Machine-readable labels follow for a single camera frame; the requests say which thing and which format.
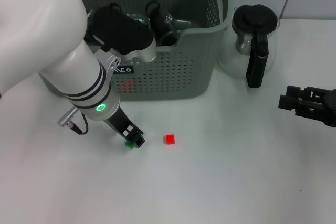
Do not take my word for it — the grey perforated storage bin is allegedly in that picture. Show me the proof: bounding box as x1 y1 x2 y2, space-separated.
38 0 234 101

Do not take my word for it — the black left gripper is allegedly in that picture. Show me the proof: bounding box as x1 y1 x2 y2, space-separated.
103 108 145 151

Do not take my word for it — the glass carafe black lid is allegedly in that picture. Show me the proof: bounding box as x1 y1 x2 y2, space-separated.
216 3 281 89

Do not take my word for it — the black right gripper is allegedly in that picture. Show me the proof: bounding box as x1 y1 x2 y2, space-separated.
278 84 336 128

